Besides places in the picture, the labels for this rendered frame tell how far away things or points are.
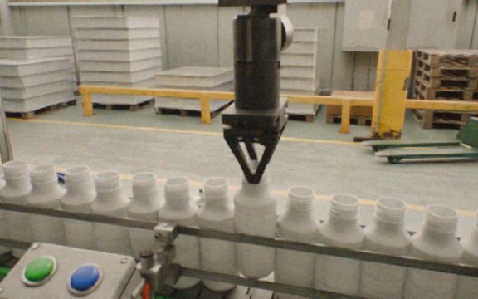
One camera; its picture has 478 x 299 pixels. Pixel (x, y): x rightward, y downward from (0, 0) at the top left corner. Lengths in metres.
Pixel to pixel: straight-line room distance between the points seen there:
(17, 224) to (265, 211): 0.42
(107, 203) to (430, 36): 6.89
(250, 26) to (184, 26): 7.68
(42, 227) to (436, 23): 6.94
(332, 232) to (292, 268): 0.08
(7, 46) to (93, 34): 1.73
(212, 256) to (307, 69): 5.33
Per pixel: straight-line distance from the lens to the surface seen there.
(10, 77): 6.86
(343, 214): 0.52
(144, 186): 0.59
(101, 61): 6.99
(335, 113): 5.87
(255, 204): 0.51
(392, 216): 0.53
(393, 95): 5.01
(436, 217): 0.53
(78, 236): 0.68
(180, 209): 0.57
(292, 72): 5.87
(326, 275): 0.56
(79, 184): 0.66
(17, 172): 0.73
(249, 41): 0.45
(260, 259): 0.56
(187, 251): 0.59
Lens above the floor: 1.38
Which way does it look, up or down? 18 degrees down
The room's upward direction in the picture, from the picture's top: straight up
